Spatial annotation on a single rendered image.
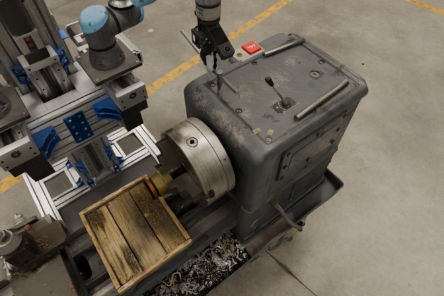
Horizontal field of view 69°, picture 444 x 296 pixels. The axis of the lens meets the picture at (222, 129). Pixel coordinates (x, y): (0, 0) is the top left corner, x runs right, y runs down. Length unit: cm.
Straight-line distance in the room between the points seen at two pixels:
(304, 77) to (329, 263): 135
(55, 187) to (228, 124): 155
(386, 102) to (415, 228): 117
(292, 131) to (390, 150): 185
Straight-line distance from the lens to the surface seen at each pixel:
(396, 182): 273
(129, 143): 243
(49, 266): 131
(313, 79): 129
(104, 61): 149
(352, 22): 410
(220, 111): 114
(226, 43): 100
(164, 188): 115
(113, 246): 134
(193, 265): 162
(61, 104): 157
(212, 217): 135
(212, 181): 108
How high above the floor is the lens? 210
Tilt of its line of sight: 52 degrees down
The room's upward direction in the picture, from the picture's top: straight up
